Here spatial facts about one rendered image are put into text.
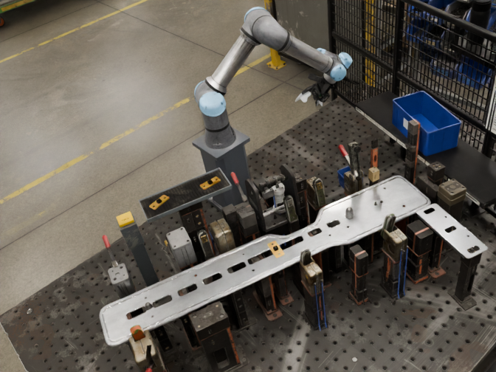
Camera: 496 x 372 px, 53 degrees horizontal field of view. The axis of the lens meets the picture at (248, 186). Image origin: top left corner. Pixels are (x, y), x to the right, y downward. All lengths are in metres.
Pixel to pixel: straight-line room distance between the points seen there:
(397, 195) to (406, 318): 0.50
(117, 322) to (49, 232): 2.19
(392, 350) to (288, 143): 1.42
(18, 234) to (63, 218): 0.34
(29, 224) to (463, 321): 3.17
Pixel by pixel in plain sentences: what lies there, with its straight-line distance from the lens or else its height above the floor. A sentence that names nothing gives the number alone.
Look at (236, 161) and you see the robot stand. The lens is 2.42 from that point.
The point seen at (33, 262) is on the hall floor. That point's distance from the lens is 3.88.
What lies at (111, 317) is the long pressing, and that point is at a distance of 1.97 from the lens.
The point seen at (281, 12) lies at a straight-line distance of 4.95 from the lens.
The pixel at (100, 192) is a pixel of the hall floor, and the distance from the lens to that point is 4.19.
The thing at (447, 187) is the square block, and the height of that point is 1.06.
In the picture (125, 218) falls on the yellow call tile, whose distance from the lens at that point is 2.06.
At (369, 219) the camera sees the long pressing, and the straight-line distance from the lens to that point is 2.08.
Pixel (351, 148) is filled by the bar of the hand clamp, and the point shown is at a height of 1.20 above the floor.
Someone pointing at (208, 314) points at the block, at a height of 1.03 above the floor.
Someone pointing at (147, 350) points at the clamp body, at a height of 1.05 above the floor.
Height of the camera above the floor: 2.49
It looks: 41 degrees down
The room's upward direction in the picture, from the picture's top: 11 degrees counter-clockwise
